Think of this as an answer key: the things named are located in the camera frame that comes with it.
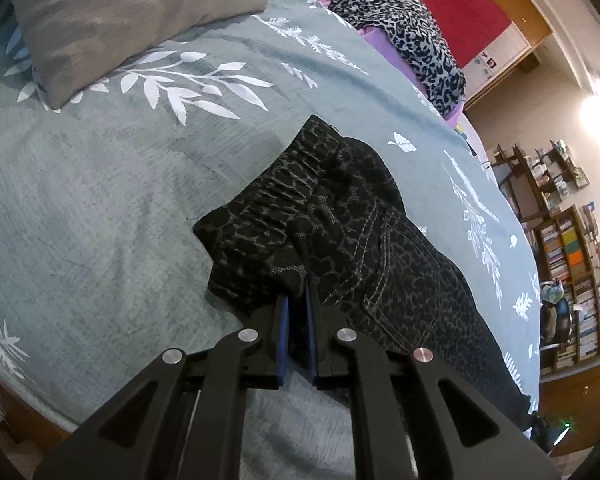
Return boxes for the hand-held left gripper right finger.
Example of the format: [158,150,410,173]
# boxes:
[305,280,573,480]

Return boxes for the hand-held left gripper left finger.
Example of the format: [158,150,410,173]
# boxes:
[32,292,289,480]

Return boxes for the dark leopard print pants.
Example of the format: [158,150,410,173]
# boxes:
[192,115,538,431]

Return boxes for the office chair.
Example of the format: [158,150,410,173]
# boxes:
[537,280,582,362]

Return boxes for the wooden bookshelf with books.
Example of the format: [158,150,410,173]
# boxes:
[522,204,600,377]

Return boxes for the teal leaf print bedspread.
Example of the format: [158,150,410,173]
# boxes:
[0,0,542,480]

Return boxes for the purple blanket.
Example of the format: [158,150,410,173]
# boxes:
[316,0,467,135]

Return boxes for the grey leopard print blanket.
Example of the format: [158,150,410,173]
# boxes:
[327,0,467,117]

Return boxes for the white wardrobe door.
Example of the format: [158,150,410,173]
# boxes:
[462,25,534,107]

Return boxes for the beige pillow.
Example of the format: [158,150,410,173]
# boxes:
[10,0,273,111]

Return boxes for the red padded panel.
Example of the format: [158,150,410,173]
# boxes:
[377,0,513,69]

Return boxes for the wooden wall shelf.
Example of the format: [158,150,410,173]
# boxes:
[486,137,592,222]

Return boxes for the wooden bed frame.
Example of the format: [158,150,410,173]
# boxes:
[0,372,83,443]

